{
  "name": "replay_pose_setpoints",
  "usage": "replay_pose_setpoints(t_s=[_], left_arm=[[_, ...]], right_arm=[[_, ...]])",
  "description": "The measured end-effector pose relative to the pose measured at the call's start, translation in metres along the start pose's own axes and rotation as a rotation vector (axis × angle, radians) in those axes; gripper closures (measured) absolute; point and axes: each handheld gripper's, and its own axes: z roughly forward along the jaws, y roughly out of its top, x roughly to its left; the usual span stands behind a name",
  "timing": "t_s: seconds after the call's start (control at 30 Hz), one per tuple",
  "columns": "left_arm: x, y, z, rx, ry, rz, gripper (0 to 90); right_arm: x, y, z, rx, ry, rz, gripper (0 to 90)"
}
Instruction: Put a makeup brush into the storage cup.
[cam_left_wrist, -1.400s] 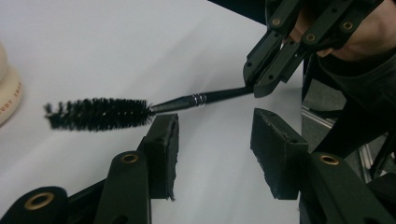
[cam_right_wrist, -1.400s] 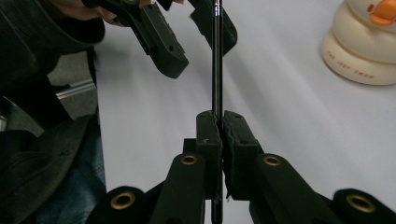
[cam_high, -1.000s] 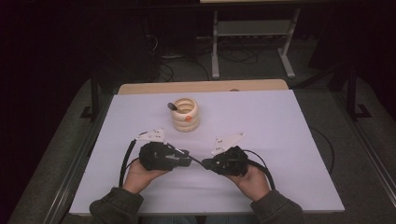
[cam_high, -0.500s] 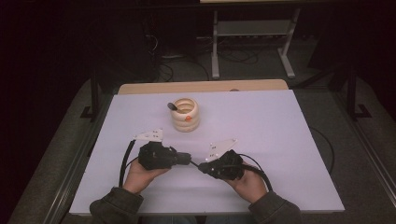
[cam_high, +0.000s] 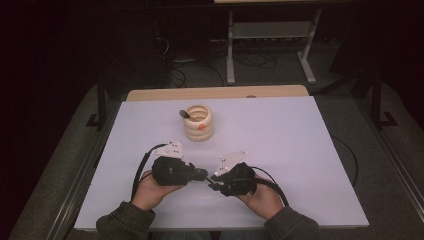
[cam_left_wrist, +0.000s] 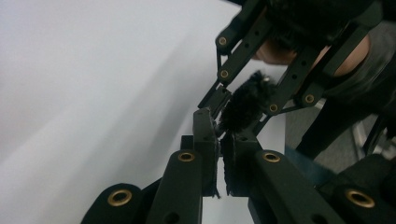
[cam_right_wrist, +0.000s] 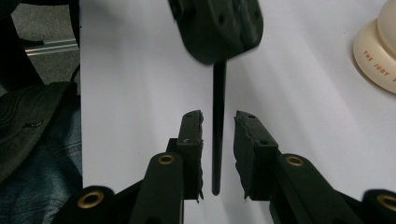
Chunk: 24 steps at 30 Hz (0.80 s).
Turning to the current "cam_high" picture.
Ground person's right hand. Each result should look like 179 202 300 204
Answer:
235 174 286 221

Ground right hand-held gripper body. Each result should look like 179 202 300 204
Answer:
214 150 258 198

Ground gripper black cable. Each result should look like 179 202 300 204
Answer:
250 165 290 208
130 143 169 202

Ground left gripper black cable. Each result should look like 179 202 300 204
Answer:
130 143 169 202

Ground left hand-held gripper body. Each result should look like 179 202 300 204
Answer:
151 141 193 187

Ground cream ringed brush holder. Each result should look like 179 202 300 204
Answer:
182 104 215 143

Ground wooden table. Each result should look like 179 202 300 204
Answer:
126 84 310 102

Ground aluminium rail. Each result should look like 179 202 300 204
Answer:
46 99 123 240
355 98 424 214

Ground black metal post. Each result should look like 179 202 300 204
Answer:
352 66 399 130
85 66 112 130

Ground white board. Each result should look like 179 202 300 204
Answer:
73 95 370 231

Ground thin black cable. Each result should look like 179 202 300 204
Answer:
330 135 359 188

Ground person's left hand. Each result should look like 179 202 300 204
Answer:
131 169 185 212

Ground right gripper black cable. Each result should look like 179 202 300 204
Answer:
250 165 290 208

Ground grey metal stand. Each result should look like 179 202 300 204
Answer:
226 8 323 85

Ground black makeup brush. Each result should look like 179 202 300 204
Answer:
178 109 194 122

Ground floor cables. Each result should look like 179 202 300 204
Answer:
154 34 279 88

